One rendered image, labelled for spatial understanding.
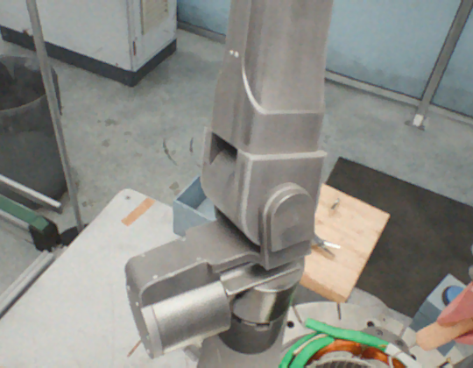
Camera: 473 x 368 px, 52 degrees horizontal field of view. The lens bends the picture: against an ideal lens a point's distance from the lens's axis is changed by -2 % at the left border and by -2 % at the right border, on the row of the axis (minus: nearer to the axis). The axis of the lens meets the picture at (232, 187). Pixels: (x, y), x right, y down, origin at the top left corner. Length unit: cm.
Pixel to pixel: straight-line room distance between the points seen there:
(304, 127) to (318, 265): 46
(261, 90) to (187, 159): 214
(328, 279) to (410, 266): 148
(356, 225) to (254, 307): 47
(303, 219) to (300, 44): 11
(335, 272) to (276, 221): 45
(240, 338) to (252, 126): 19
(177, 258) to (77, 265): 76
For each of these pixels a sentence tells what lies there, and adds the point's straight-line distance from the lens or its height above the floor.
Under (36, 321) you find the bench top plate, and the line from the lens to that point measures 104.
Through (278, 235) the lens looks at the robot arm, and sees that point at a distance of 31.
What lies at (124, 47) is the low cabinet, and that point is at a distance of 277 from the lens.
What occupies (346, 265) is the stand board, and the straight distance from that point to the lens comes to 76.
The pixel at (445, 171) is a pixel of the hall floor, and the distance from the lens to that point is 273.
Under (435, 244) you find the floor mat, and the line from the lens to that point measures 233.
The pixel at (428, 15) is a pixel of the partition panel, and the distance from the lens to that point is 270.
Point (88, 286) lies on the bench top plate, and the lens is 106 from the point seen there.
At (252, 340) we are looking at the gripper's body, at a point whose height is 129.
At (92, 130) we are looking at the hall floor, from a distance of 262.
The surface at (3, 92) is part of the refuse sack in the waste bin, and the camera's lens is 226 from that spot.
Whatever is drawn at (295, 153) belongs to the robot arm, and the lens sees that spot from 31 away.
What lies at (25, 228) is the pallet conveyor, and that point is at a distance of 123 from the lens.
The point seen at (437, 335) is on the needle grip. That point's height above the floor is 132.
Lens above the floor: 166
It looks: 46 degrees down
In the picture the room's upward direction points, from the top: 6 degrees clockwise
